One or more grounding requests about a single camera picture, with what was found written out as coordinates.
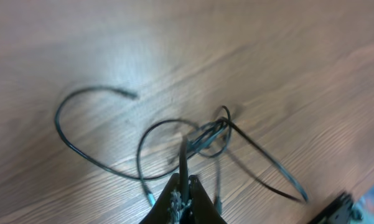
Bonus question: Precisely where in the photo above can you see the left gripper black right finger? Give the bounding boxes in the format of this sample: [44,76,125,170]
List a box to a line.
[189,175,227,224]

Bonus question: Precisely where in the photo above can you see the thin black cable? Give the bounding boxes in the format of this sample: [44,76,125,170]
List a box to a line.
[54,86,183,182]

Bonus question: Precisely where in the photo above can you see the black USB cable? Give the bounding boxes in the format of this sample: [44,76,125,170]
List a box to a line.
[136,105,309,215]

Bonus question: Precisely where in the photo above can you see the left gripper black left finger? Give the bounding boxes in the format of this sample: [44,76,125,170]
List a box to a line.
[139,174,182,224]

